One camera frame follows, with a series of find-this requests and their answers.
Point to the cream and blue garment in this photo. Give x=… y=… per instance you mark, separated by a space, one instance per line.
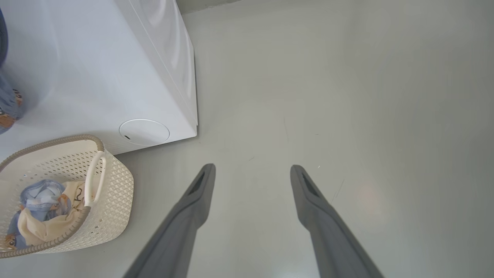
x=46 y=220

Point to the round white filter cover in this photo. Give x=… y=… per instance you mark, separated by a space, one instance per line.
x=144 y=132

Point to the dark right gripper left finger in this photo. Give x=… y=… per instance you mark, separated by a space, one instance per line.
x=177 y=231

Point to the white front-load washing machine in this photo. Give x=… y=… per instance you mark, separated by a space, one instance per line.
x=96 y=69

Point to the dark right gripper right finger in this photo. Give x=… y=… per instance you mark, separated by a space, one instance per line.
x=332 y=239

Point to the cream perforated laundry basket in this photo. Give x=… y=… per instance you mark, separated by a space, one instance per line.
x=112 y=200

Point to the blue bear-print garment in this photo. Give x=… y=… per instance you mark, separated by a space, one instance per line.
x=9 y=104

